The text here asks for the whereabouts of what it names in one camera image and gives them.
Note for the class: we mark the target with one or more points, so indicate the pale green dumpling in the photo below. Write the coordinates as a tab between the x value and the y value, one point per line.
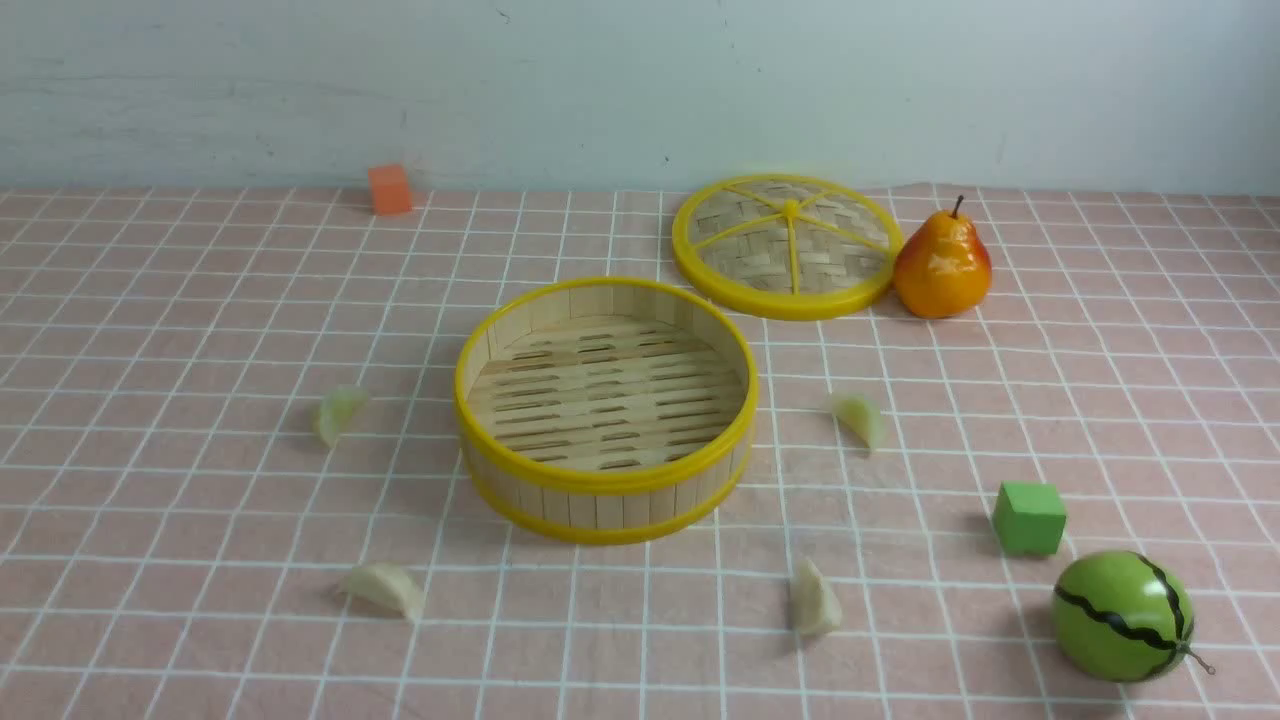
335	412
862	416

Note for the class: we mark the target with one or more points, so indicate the cream dumpling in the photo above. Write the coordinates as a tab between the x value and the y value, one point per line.
814	606
388	586

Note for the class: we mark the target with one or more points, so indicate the yellow rimmed bamboo steamer tray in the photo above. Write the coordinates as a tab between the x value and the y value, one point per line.
606	410

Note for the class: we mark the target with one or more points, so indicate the yellow rimmed bamboo steamer lid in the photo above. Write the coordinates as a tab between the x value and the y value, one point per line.
785	247

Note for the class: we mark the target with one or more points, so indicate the orange foam cube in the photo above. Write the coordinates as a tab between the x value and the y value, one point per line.
390	190

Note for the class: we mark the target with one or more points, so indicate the orange yellow toy pear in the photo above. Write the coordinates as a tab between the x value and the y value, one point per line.
943	269

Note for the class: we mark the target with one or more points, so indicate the green foam cube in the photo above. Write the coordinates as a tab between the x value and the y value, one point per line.
1029	519

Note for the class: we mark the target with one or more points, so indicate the pink checked tablecloth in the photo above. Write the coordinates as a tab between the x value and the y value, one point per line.
174	533

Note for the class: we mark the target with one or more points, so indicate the green toy watermelon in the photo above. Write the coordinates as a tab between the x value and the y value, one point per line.
1124	618

